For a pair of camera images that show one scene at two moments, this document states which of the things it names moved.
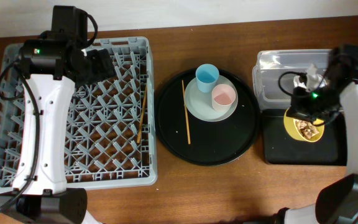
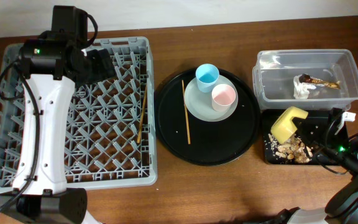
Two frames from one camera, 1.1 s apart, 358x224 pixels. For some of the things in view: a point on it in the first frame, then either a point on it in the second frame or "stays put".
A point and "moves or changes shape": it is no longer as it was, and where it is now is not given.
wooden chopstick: [140, 122] stays put
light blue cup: [207, 76] stays put
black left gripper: [96, 65] stays put
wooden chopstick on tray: [184, 106] stays put
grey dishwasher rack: [110, 135] stays put
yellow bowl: [302, 129] moves or changes shape
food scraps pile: [306, 129] moves or changes shape
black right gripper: [301, 112] to [317, 137]
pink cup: [222, 97] stays put
